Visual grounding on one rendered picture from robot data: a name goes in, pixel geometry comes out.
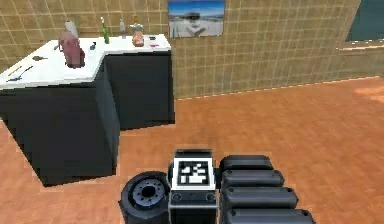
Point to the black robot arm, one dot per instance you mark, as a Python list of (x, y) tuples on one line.
[(240, 186)]

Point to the black cupboard with white worktop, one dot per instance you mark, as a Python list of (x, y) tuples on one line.
[(76, 126)]

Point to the small dark flat thing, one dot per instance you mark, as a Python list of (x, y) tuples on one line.
[(152, 38)]

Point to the small black shaker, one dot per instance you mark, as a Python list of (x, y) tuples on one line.
[(93, 46)]

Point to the orange vase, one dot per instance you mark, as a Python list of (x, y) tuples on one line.
[(137, 35)]

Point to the yellow pencil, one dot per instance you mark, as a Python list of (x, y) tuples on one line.
[(15, 70)]

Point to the green bottle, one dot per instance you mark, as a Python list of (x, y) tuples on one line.
[(105, 31)]

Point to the white paper roll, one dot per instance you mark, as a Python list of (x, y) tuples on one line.
[(71, 28)]

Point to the grey bottle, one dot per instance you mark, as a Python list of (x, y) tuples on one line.
[(123, 29)]

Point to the red kettle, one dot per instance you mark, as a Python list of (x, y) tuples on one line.
[(71, 50)]

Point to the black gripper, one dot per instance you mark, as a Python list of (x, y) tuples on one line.
[(146, 195)]

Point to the grey spoon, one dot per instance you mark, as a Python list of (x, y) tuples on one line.
[(39, 58)]

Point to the framed beach picture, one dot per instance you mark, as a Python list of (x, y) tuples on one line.
[(196, 18)]

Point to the black spatula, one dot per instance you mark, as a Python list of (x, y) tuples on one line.
[(20, 75)]

